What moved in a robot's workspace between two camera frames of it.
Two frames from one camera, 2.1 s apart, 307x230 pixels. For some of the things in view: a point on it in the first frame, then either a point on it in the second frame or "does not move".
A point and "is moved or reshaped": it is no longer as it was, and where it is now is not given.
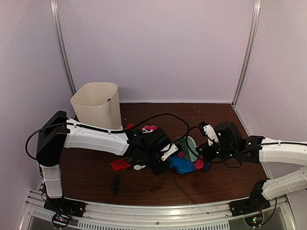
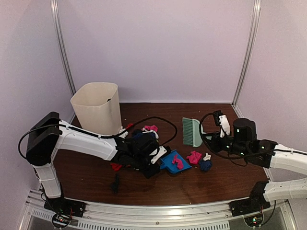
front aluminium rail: x=106 y=216 does not move
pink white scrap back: x=149 y=128 does not move
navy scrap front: x=207 y=166 does not move
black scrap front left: x=114 y=185 does not move
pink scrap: x=199 y=164 → x=194 y=157
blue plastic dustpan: x=182 y=165 is moved or reshaped
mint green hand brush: x=188 y=154 → x=193 y=132
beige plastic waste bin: x=98 y=104 does not move
